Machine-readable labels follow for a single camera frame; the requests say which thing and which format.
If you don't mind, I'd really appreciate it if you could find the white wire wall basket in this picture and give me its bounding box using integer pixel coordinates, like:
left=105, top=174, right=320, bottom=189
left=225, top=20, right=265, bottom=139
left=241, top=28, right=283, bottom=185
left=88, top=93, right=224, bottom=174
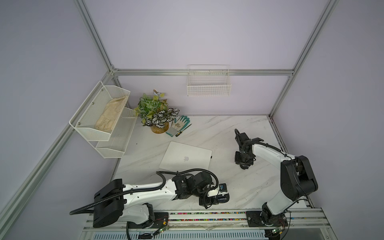
left=187, top=65, right=232, bottom=97

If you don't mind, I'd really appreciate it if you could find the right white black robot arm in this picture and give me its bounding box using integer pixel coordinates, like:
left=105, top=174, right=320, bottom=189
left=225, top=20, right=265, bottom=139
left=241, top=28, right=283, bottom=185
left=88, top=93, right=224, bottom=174
left=235, top=129, right=319, bottom=227

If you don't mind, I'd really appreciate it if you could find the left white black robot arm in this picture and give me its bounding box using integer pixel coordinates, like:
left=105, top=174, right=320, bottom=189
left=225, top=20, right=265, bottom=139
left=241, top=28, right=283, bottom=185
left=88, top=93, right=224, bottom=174
left=70, top=168, right=230, bottom=228

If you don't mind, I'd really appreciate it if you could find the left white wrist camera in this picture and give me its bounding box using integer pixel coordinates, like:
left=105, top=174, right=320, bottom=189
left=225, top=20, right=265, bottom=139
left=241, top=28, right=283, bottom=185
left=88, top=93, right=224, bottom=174
left=207, top=184, right=228, bottom=198

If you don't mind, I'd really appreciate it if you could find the white laptop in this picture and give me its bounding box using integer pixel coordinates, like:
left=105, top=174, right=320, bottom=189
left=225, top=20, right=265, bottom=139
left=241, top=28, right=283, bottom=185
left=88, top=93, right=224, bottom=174
left=159, top=142, right=213, bottom=172

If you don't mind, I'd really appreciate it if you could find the beige cloth in bin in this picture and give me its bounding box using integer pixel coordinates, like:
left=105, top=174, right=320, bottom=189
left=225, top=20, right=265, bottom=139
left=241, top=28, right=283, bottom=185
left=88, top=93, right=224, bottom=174
left=95, top=96, right=128, bottom=132

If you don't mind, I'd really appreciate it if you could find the teal white work glove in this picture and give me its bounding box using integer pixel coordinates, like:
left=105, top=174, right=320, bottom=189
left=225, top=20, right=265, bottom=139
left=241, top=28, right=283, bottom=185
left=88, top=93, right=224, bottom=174
left=166, top=116, right=190, bottom=137

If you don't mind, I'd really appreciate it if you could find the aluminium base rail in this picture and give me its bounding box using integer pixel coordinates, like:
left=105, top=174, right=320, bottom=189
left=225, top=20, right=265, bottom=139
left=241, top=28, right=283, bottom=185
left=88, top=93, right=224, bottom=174
left=80, top=208, right=337, bottom=240

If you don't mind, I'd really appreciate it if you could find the small black yellow screwdriver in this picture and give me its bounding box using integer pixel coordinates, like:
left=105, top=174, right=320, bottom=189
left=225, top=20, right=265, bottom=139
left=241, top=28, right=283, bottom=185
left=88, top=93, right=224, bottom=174
left=175, top=124, right=192, bottom=137

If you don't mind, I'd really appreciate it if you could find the lower white mesh shelf bin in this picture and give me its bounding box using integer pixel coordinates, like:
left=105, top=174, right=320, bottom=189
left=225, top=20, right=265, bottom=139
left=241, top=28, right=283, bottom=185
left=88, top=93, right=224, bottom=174
left=95, top=108, right=138, bottom=159

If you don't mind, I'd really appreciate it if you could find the potted green striped plant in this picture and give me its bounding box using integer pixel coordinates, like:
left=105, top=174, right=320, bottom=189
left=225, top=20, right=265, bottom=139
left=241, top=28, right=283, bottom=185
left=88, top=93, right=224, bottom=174
left=134, top=90, right=180, bottom=134

